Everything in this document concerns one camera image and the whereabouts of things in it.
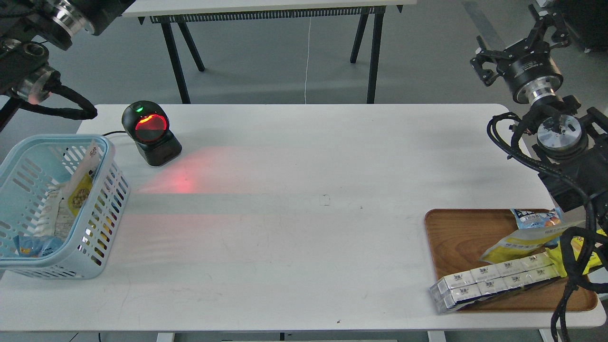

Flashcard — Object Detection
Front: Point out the light blue plastic basket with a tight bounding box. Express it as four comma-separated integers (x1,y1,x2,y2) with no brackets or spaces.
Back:
1,134,130,279

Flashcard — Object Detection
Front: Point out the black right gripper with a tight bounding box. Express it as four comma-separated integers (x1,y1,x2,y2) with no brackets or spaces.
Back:
469,4,570,104

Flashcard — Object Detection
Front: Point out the background black leg table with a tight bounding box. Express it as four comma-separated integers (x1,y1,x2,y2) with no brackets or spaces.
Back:
123,0,416,104

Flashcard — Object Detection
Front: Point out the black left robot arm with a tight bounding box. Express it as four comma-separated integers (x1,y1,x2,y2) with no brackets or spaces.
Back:
0,0,133,128

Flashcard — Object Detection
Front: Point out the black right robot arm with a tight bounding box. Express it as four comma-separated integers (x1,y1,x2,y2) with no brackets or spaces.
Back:
470,4,608,342

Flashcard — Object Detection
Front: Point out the blue snack bag in basket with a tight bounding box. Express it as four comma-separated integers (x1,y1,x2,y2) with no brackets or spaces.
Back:
13,235,64,258

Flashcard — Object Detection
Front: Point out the white snack bag in basket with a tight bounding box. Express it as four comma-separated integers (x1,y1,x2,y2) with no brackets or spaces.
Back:
33,183,80,242

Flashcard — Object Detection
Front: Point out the white boxed snack pack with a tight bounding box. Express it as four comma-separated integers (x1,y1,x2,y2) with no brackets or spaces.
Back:
428,253,560,314

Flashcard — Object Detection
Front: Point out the white hanging cable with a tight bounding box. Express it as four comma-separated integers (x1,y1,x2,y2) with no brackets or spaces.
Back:
304,17,313,105

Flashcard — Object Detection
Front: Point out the brown wooden tray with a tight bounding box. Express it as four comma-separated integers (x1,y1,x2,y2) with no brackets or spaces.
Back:
425,208,599,313

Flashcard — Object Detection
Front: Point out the yellow cartoon snack bag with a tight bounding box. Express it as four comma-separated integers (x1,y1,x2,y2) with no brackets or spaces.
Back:
545,230,608,278

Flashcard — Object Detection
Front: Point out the black barcode scanner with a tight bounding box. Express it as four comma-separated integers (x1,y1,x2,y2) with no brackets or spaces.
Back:
122,100,182,167

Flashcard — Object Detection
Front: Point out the yellow white snack pouch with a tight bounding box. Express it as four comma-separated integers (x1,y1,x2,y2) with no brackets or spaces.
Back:
479,219,585,264

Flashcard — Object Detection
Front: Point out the yellow bean snack pouch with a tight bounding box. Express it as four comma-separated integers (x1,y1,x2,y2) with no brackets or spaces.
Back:
57,141,101,220

